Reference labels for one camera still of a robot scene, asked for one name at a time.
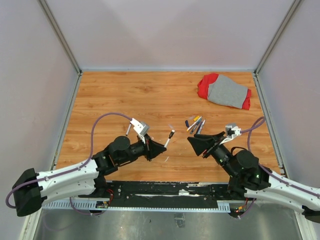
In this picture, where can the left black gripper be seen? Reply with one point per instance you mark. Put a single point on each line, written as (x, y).
(152, 148)

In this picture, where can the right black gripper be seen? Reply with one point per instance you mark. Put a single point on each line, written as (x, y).
(199, 145)

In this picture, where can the white marker yellow end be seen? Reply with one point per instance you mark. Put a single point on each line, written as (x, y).
(191, 126)

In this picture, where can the white whiteboard marker pen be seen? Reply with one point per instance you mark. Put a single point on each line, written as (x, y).
(167, 142)

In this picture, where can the white marker black cap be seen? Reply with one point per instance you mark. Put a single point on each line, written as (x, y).
(128, 129)

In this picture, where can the small black pen cap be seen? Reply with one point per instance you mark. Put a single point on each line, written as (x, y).
(171, 133)

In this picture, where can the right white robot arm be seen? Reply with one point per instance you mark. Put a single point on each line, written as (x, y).
(249, 179)

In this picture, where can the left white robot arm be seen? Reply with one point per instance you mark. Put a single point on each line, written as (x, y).
(87, 179)

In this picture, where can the white blue marker pen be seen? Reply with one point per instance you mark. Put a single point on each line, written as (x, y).
(201, 126)

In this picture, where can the purple marker pen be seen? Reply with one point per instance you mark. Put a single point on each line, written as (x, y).
(198, 127)

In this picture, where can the red and grey cloth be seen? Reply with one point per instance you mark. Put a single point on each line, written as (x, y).
(222, 90)

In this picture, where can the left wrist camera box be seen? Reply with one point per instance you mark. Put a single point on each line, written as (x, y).
(141, 128)

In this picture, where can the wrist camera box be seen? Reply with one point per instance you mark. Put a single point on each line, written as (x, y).
(232, 131)
(141, 128)

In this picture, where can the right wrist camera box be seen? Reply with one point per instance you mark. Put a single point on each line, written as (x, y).
(232, 131)

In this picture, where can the black mounting base rail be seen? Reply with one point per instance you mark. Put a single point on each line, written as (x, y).
(164, 195)

